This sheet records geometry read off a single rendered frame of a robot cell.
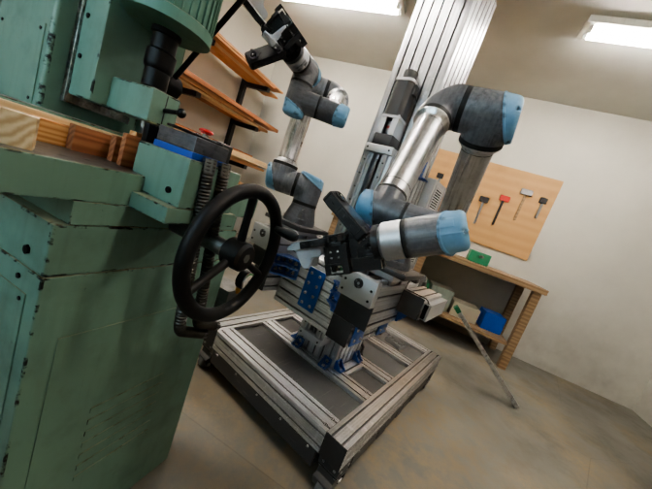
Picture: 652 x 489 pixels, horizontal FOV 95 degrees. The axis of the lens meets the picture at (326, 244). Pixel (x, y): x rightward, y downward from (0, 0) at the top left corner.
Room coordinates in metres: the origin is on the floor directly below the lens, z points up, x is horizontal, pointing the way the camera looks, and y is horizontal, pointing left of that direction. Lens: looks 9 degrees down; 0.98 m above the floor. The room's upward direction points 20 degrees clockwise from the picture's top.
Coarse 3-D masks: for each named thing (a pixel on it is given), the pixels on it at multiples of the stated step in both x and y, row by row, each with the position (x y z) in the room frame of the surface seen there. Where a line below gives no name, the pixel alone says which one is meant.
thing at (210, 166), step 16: (208, 160) 0.54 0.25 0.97; (208, 176) 0.55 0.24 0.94; (224, 176) 0.58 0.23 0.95; (208, 192) 0.55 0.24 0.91; (208, 256) 0.59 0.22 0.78; (192, 272) 0.56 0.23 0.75; (208, 288) 0.61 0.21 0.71; (176, 320) 0.55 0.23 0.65; (192, 320) 0.61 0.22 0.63; (192, 336) 0.62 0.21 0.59
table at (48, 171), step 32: (0, 160) 0.37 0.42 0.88; (32, 160) 0.40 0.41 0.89; (64, 160) 0.43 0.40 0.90; (96, 160) 0.53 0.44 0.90; (0, 192) 0.37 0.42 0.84; (32, 192) 0.40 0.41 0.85; (64, 192) 0.44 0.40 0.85; (96, 192) 0.48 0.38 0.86; (128, 192) 0.53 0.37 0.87; (224, 224) 0.64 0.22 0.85
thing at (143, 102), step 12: (120, 84) 0.68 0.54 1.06; (132, 84) 0.67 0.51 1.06; (144, 84) 0.66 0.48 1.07; (120, 96) 0.67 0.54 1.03; (132, 96) 0.66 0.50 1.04; (144, 96) 0.65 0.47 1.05; (156, 96) 0.65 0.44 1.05; (168, 96) 0.68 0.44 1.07; (120, 108) 0.67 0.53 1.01; (132, 108) 0.66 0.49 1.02; (144, 108) 0.65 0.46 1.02; (156, 108) 0.66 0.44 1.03; (168, 108) 0.68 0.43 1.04; (144, 120) 0.68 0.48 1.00; (156, 120) 0.66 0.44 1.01; (168, 120) 0.69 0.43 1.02
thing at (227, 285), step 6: (222, 282) 0.88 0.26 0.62; (228, 282) 0.90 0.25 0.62; (234, 282) 0.92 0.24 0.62; (222, 288) 0.84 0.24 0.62; (228, 288) 0.86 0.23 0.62; (234, 288) 0.87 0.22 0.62; (222, 294) 0.84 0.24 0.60; (228, 294) 0.83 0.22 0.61; (234, 294) 0.86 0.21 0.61; (216, 300) 0.85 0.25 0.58; (222, 300) 0.84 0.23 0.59; (228, 300) 0.84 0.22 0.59; (216, 306) 0.84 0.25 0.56
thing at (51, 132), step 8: (40, 120) 0.51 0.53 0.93; (48, 120) 0.52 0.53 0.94; (40, 128) 0.52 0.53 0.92; (48, 128) 0.53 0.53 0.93; (56, 128) 0.54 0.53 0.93; (64, 128) 0.55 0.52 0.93; (40, 136) 0.52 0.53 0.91; (48, 136) 0.53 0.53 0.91; (56, 136) 0.54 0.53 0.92; (64, 136) 0.55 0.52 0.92; (56, 144) 0.54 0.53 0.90; (64, 144) 0.55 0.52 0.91
